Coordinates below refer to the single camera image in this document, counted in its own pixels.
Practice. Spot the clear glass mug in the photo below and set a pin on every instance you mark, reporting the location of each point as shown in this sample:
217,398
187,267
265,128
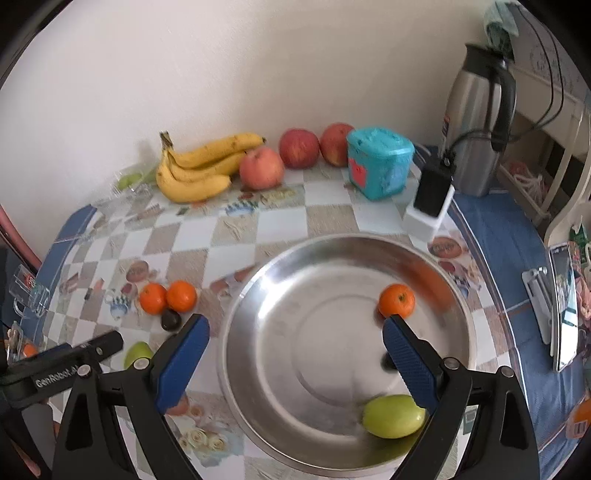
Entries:
28,293

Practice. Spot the green pear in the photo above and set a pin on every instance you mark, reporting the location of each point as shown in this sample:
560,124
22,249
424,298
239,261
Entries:
393,416
137,351

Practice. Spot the large steel plate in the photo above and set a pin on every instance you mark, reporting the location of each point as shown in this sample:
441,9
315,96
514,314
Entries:
301,348

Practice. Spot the white plastic chair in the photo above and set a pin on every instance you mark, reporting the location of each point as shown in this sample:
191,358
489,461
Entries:
570,190

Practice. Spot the dark red middle apple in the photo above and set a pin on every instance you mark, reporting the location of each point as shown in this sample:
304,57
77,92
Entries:
299,149

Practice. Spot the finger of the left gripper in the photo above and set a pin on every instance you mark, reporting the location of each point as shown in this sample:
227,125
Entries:
99,348

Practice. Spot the orange tangerine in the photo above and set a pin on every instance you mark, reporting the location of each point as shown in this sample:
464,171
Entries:
181,296
397,299
152,299

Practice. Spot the teal house-shaped box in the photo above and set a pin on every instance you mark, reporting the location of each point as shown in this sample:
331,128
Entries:
379,161

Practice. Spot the steel thermos jug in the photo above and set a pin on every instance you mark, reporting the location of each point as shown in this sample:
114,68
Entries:
478,119

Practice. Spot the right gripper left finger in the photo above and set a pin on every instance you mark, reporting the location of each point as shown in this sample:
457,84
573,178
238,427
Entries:
176,360

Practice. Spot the smartphone on stand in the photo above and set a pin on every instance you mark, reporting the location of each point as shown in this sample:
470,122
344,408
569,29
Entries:
565,320

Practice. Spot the dark plum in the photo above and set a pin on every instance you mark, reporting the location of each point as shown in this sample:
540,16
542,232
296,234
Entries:
170,320
388,364

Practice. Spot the red right apple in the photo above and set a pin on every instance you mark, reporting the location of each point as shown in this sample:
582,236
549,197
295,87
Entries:
334,147

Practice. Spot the grey phone stand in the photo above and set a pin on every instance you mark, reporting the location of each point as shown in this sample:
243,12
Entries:
536,285

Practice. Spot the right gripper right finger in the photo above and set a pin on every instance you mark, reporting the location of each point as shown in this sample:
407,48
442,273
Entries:
416,360

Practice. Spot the yellow banana bunch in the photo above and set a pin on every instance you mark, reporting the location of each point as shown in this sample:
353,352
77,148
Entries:
197,175

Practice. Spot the patterned plastic tablecloth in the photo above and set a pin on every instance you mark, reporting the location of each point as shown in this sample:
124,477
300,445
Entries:
104,255

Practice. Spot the pale red apple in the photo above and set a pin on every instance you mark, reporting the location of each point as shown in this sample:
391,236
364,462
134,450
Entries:
261,169

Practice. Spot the clear plastic fruit tray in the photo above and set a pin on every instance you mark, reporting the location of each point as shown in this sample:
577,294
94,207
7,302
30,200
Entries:
126,184

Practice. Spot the black power adapter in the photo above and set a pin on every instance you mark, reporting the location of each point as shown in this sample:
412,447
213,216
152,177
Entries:
434,186

